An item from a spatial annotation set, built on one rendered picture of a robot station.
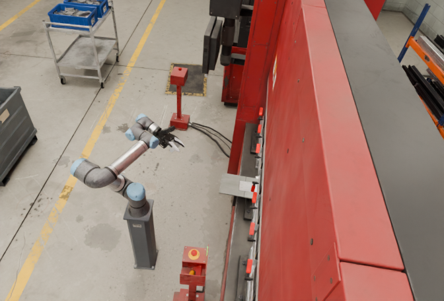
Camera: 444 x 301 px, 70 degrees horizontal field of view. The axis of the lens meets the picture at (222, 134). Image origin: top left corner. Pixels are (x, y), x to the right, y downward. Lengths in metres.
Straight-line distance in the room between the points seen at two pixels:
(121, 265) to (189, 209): 0.80
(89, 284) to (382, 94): 2.67
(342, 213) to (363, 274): 0.10
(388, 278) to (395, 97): 0.51
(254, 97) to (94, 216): 1.90
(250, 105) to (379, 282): 2.38
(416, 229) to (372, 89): 0.42
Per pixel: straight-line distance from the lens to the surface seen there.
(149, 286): 2.95
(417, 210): 0.65
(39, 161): 4.01
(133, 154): 1.94
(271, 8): 2.40
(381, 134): 0.77
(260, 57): 2.55
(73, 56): 5.10
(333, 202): 0.58
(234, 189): 2.21
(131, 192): 2.19
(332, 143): 0.69
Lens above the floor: 2.73
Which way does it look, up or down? 42 degrees down
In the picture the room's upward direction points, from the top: 7 degrees clockwise
